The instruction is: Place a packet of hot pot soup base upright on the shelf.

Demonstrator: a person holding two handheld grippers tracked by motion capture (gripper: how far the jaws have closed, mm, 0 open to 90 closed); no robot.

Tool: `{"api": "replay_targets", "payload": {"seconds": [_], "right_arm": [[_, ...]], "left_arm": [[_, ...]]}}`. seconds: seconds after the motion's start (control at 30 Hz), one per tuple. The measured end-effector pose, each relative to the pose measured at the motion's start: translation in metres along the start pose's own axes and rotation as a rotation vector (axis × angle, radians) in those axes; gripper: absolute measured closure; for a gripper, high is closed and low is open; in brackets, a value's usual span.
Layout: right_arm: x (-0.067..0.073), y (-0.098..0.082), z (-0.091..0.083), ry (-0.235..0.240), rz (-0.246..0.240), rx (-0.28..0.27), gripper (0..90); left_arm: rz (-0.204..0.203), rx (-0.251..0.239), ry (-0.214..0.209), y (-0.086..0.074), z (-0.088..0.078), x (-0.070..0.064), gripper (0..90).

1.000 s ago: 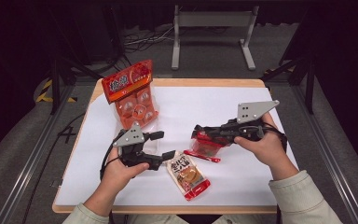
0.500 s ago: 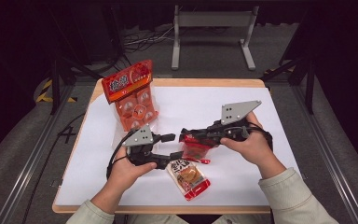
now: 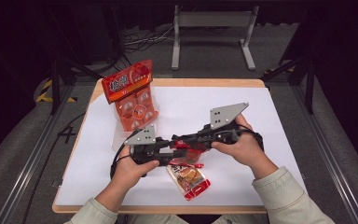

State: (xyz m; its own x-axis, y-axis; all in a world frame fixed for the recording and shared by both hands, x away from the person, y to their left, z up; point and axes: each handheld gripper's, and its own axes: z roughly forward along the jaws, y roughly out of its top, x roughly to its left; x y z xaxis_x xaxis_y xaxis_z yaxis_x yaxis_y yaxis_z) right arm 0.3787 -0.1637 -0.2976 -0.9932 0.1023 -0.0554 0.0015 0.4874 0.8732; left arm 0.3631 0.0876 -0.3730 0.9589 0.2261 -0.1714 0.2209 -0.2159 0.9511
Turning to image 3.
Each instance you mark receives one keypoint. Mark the white table sheet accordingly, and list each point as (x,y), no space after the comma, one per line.
(199,102)

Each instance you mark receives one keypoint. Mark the grey metal stand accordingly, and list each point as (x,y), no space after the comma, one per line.
(211,20)

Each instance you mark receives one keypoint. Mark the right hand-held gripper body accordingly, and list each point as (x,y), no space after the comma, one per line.
(225,115)

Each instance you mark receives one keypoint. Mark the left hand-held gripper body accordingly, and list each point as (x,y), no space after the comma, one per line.
(143,138)

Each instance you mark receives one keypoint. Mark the person's left hand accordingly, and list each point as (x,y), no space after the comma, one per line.
(129,174)

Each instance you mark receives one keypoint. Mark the aluminium floor rail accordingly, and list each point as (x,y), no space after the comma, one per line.
(34,155)
(332,161)

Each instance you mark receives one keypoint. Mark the red snack packet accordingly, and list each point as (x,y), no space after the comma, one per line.
(189,179)

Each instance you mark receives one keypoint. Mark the orange seasoning block packet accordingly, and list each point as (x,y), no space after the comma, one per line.
(127,81)

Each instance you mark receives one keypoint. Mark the wooden table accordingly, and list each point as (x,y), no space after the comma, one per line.
(199,82)

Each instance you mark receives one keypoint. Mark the person's right hand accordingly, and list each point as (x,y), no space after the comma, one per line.
(245,151)

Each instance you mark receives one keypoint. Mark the yellow and black floor tape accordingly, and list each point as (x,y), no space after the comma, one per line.
(43,93)

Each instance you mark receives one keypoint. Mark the black tripod stand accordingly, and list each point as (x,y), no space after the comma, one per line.
(309,87)
(55,87)

